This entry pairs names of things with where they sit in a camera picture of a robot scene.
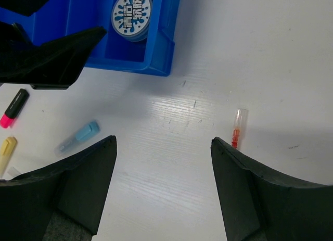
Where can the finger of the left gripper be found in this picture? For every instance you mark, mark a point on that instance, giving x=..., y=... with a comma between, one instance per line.
x=23, y=7
x=54, y=65

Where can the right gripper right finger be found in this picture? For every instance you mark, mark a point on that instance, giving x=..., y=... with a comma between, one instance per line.
x=260, y=203

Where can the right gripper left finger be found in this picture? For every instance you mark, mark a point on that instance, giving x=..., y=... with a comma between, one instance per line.
x=62, y=201

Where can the red gel pen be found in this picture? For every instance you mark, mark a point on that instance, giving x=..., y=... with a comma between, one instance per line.
x=239, y=127

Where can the blue plastic divided bin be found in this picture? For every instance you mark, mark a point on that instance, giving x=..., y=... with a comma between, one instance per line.
x=150, y=53

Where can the light blue highlighter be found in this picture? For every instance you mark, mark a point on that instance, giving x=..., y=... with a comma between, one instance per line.
x=81, y=136

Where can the pink highlighter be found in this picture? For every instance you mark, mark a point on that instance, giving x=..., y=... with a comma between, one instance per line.
x=14, y=108

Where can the yellow highlighter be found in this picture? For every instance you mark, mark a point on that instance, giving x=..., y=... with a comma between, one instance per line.
x=7, y=149

